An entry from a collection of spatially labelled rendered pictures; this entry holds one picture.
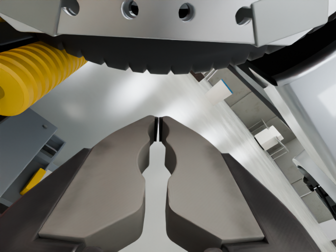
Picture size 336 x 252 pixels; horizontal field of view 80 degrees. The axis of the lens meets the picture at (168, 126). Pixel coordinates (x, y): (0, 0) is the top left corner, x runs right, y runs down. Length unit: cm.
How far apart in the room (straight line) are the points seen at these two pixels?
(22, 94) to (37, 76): 3
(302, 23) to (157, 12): 11
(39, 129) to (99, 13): 51
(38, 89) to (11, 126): 38
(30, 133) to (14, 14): 46
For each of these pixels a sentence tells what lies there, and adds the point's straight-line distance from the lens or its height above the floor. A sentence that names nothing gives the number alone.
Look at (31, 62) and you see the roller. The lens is 27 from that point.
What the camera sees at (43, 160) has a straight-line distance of 69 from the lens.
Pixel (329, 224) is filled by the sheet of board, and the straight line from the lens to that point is 1453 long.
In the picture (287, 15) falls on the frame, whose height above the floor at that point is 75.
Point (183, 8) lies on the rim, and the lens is 26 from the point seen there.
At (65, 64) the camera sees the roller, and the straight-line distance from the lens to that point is 32.
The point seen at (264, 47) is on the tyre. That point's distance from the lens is 29.
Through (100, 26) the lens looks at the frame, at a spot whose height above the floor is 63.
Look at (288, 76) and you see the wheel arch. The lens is 40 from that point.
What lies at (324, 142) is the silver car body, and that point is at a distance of 52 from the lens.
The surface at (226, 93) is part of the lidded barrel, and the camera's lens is 627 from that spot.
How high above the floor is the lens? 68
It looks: 20 degrees down
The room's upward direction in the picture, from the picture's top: 52 degrees clockwise
